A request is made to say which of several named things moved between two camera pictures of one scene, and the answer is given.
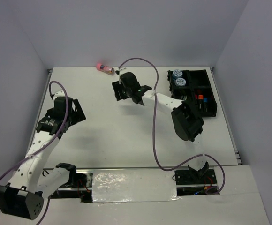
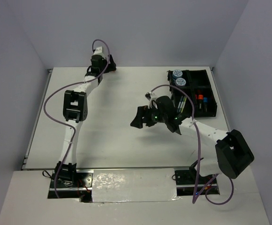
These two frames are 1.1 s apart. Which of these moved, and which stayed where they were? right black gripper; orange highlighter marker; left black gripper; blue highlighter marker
Moved: right black gripper; left black gripper
Stayed: blue highlighter marker; orange highlighter marker
